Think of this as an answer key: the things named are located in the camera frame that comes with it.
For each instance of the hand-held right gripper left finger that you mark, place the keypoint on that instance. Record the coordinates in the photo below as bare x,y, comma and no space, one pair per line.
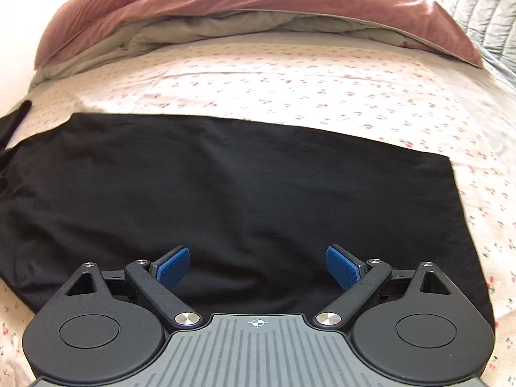
173,265

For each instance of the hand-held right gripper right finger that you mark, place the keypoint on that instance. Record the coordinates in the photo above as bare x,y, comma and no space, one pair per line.
342,268

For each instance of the black pants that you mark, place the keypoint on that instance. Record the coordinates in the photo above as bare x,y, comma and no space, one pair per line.
242,189

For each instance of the cherry print bed sheet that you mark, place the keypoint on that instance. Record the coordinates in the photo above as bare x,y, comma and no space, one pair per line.
282,80

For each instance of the grey beige blanket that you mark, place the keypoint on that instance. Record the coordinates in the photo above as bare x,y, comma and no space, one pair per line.
242,28

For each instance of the blue grey bed cover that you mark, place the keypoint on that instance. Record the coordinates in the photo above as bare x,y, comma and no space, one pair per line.
502,62

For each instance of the grey quilted pillow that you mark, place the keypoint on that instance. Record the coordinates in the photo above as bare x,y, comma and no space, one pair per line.
479,4

